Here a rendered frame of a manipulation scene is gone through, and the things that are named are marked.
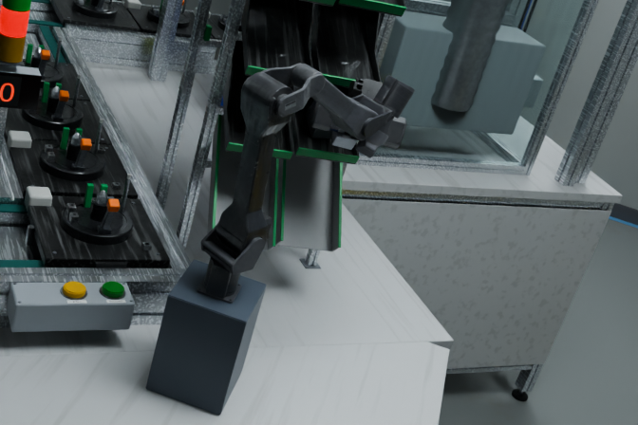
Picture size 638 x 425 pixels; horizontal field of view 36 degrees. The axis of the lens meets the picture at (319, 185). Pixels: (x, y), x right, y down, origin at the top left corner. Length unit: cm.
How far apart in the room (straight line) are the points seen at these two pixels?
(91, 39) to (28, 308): 149
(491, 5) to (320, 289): 105
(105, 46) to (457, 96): 108
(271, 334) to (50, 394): 49
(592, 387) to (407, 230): 132
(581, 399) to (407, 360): 189
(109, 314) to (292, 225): 47
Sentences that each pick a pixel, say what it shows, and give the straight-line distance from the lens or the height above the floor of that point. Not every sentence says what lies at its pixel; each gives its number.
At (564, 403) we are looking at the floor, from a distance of 384.
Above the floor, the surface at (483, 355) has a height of 22.
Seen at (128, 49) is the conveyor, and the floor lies 91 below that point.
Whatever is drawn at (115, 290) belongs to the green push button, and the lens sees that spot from 183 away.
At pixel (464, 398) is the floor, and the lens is 362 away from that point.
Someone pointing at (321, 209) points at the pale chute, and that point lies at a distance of 212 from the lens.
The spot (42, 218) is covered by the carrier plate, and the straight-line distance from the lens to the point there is 202.
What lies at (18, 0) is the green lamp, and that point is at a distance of 189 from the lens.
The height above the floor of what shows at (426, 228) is 71.
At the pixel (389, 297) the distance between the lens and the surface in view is 227.
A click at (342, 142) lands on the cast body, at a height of 124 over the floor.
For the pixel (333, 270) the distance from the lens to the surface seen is 230.
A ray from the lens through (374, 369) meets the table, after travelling 202.
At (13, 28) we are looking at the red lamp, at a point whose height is 133.
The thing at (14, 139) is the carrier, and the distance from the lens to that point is 227.
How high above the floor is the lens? 197
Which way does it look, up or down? 24 degrees down
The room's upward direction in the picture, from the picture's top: 17 degrees clockwise
